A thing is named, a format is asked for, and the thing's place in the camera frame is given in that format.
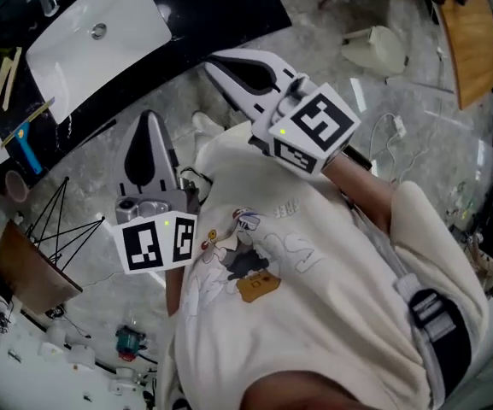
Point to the green power tool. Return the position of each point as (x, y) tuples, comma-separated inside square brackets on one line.
[(128, 342)]

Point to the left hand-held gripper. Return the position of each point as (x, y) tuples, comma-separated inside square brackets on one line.
[(143, 246)]

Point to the brown wooden board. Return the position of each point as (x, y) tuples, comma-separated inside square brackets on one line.
[(472, 45)]

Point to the person's left forearm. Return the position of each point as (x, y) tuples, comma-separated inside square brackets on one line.
[(174, 288)]

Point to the black marble vanity table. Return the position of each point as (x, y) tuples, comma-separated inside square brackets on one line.
[(229, 11)]

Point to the person's cream t-shirt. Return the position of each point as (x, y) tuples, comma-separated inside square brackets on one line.
[(314, 314)]

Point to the white sink basin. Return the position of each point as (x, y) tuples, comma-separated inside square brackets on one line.
[(101, 54)]

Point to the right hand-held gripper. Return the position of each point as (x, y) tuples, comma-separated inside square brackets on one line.
[(318, 126)]

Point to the person's white shoe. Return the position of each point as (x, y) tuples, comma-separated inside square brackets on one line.
[(205, 123)]

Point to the person's right forearm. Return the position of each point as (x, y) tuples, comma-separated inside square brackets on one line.
[(361, 190)]

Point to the blue squeegee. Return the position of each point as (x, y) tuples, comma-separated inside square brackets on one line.
[(30, 156)]

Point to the cream plastic container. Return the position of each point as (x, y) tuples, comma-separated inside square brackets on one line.
[(378, 49)]

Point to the black waist bag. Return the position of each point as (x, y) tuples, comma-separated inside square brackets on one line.
[(442, 335)]

